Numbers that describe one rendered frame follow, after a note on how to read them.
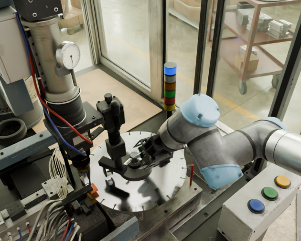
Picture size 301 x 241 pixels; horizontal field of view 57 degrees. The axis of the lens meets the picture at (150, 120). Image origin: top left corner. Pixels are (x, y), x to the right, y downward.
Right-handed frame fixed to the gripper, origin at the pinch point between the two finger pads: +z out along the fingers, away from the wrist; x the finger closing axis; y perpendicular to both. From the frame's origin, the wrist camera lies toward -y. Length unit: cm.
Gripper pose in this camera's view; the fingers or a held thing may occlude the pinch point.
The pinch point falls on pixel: (147, 161)
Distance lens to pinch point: 87.6
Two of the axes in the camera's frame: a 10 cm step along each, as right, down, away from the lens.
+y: -8.1, 2.3, -5.4
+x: 4.3, 8.6, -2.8
